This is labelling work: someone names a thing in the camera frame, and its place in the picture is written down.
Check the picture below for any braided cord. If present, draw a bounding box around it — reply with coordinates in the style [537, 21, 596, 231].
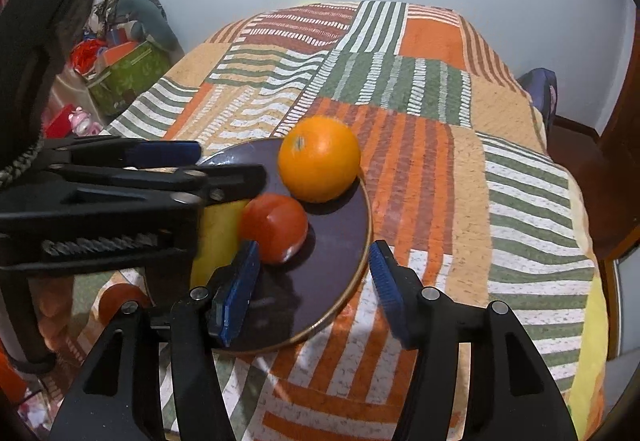
[0, 141, 45, 189]

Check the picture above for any small red-orange fruit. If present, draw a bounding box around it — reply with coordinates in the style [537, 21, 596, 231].
[98, 283, 151, 325]

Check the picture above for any yellow fruit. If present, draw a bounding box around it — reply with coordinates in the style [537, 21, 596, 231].
[190, 199, 251, 290]

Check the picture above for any striped patchwork blanket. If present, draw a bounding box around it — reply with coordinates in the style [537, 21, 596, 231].
[30, 0, 608, 441]

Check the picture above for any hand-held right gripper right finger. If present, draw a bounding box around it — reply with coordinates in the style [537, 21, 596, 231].
[369, 240, 581, 441]

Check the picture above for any grey plush toy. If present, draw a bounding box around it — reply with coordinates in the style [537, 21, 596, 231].
[117, 0, 179, 52]

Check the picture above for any dark round plate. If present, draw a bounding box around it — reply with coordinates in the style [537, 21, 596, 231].
[144, 137, 373, 353]

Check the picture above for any green cardboard box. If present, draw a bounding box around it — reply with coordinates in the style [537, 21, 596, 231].
[85, 40, 174, 118]

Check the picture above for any red tomato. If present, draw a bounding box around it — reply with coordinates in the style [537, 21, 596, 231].
[238, 193, 309, 265]

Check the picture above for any brown wooden door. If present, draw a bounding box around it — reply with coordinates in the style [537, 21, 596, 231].
[549, 0, 640, 263]

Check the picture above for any pink toy figure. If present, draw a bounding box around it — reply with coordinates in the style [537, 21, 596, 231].
[69, 106, 104, 136]

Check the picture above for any orange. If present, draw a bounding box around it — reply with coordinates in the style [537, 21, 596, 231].
[278, 116, 362, 204]

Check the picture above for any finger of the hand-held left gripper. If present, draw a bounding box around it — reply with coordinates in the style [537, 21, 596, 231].
[47, 162, 267, 212]
[42, 136, 202, 170]

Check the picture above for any red box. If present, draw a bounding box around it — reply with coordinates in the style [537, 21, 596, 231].
[42, 103, 77, 140]

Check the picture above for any red crumpled bag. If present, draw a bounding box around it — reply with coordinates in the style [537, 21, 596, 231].
[70, 41, 108, 72]

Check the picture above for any blue chair back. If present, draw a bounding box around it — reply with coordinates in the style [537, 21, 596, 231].
[516, 67, 559, 132]

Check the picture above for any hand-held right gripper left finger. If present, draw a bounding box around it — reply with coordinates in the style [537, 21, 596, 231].
[47, 241, 261, 441]

